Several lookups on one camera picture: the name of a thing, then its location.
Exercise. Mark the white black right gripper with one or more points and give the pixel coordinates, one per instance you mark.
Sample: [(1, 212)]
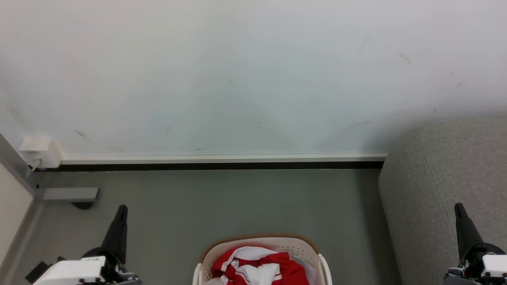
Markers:
[(491, 265)]

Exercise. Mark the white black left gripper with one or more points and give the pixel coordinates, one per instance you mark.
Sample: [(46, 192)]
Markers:
[(71, 271)]

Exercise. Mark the red and white jersey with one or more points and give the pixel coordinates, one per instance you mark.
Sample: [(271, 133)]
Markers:
[(253, 267)]

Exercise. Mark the grey fabric sofa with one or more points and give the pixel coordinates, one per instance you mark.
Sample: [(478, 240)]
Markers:
[(427, 178)]

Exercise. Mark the light blue cloth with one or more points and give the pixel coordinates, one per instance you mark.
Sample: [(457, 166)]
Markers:
[(311, 274)]

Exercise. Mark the black caster wheel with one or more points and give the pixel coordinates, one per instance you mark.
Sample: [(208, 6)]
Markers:
[(82, 205)]

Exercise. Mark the grey metal foot bar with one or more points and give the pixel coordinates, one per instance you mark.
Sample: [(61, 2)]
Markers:
[(69, 194)]

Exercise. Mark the small black block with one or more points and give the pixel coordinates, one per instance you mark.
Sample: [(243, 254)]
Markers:
[(37, 272)]

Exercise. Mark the grey framed beige panel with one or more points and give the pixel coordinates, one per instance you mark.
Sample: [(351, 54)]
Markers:
[(12, 198)]

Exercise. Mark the white and black baseboard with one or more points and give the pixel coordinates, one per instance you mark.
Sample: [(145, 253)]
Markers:
[(222, 161)]

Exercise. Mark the cream perforated laundry basket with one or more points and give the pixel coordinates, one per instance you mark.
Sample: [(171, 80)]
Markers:
[(303, 247)]

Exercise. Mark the white wall socket box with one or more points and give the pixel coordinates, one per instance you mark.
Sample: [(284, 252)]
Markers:
[(39, 149)]

